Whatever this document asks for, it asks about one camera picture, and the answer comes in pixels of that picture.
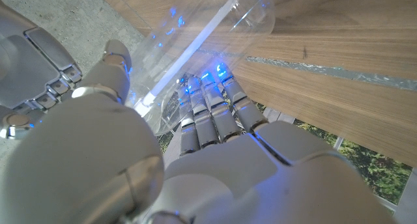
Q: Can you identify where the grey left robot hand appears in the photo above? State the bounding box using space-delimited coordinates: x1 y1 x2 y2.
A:
0 40 398 224

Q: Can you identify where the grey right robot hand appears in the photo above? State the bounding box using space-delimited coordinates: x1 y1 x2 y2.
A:
0 0 84 140

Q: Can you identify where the grey tape outline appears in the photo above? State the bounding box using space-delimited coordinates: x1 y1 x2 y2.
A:
246 56 417 91

